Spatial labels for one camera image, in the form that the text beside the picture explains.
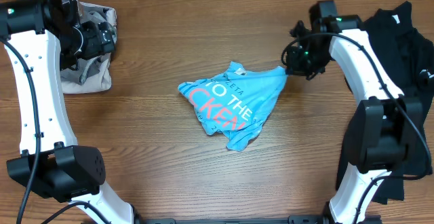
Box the light blue printed t-shirt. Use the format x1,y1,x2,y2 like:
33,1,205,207
178,62,288,151

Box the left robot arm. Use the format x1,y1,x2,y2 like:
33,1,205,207
1,0,142,223

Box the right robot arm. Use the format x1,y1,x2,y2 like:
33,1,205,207
281,0,427,224

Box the grey folded trousers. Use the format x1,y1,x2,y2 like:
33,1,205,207
60,0,117,94

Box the white folded garment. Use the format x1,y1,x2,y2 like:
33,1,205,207
60,1,117,94

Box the black t-shirt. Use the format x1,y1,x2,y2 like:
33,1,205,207
336,1,433,204

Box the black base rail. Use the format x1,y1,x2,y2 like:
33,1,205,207
143,215,333,224

